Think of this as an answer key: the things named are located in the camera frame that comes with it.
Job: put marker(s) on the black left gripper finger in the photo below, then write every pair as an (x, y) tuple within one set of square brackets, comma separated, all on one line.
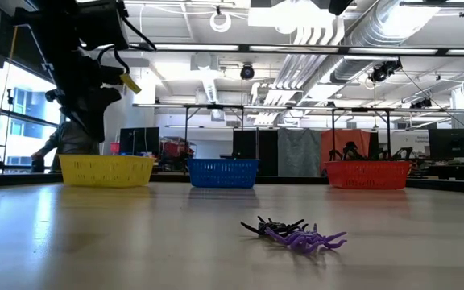
[(83, 121), (105, 100)]

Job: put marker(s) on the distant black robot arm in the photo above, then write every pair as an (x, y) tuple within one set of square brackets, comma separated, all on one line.
[(352, 151)]

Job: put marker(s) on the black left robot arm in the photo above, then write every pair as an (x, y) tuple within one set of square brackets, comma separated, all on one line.
[(46, 24)]

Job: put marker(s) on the person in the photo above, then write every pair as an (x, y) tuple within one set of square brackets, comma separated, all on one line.
[(71, 141)]

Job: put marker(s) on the yellow tag label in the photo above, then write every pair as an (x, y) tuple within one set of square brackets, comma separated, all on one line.
[(130, 83)]

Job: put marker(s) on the small pink box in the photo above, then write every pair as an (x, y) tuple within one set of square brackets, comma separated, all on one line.
[(114, 147)]

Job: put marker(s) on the black computer monitor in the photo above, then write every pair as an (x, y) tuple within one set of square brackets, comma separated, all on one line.
[(452, 144), (139, 141)]

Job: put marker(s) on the yellow plastic basket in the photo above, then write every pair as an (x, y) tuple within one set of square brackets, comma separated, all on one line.
[(107, 171)]

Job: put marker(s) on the large glass window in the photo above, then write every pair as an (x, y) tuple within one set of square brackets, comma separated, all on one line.
[(22, 121)]

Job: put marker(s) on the red equipment cart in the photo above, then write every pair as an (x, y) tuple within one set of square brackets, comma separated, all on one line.
[(175, 149)]

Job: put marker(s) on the blue plastic basket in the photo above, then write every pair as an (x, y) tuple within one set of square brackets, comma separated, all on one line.
[(223, 173)]

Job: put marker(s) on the black partition panel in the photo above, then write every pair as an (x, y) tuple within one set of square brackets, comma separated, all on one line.
[(256, 149)]

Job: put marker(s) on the overhead light bar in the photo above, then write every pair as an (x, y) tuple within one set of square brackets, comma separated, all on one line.
[(296, 49)]

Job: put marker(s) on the grey hanging cloth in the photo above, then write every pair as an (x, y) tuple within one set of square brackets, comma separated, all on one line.
[(298, 151)]

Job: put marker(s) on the white ceiling conduits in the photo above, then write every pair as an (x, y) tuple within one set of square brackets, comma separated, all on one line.
[(308, 60)]

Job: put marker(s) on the black plastic spider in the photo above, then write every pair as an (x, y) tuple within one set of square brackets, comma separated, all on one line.
[(274, 227)]

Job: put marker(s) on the orange hanging cloth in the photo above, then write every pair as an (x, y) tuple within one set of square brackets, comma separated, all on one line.
[(340, 139)]

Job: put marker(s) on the purple plastic spider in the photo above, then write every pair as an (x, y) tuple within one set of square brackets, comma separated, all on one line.
[(306, 241)]

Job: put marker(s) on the red plastic basket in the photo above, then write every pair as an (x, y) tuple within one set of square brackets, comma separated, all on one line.
[(367, 175)]

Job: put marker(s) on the black metal rig frame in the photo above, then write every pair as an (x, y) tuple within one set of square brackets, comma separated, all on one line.
[(186, 129), (388, 129)]

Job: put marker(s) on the round black ceiling camera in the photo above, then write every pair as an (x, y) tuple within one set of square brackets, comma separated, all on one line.
[(247, 71)]

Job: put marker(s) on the black aluminium table frame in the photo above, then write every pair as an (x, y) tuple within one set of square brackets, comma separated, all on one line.
[(296, 180)]

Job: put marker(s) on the silver air duct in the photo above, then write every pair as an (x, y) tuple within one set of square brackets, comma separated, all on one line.
[(377, 32)]

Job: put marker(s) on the black ceiling camera cluster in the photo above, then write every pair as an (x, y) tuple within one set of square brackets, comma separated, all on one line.
[(385, 70)]

